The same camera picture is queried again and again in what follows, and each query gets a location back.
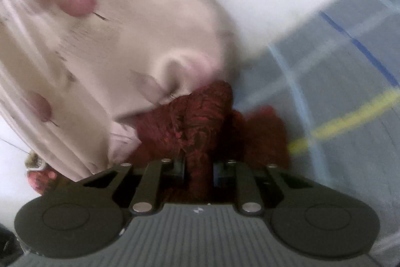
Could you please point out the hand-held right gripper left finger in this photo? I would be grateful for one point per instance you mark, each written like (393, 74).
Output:
(150, 185)

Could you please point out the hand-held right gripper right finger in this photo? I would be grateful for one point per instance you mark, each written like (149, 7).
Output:
(247, 188)

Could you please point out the dark red knit sweater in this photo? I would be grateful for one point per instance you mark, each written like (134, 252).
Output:
(200, 126)

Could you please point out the floral patterned clothing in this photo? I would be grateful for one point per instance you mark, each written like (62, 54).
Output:
(40, 174)

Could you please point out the grey checked blanket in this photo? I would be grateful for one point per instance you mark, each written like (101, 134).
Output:
(337, 117)

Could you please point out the beige floral cloth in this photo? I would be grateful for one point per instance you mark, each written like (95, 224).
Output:
(118, 45)

